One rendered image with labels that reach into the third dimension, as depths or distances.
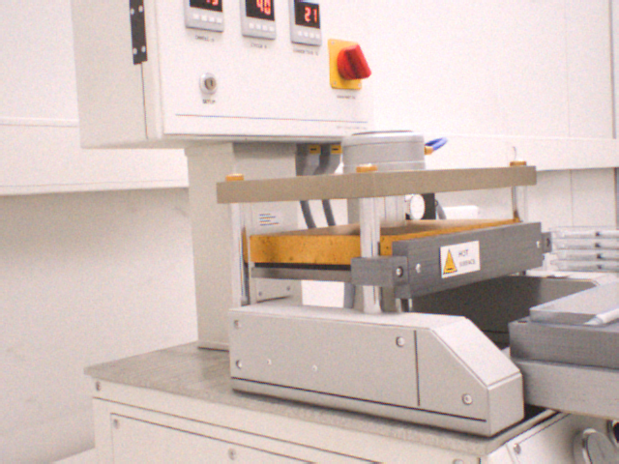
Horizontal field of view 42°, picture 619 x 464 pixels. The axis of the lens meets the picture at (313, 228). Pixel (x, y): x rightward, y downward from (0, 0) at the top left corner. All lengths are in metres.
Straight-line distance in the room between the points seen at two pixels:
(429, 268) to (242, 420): 0.20
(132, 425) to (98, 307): 0.42
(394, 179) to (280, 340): 0.16
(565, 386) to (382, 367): 0.13
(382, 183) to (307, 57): 0.31
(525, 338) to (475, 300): 0.27
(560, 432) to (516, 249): 0.21
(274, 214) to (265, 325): 0.24
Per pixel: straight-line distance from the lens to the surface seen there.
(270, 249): 0.73
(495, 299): 0.85
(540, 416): 0.61
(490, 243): 0.73
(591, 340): 0.58
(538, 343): 0.60
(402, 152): 0.74
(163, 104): 0.75
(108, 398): 0.85
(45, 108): 1.18
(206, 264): 0.88
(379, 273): 0.61
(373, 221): 0.62
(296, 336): 0.64
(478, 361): 0.56
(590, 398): 0.58
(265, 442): 0.68
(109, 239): 1.23
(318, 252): 0.69
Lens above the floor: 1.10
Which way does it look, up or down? 3 degrees down
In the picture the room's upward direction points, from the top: 3 degrees counter-clockwise
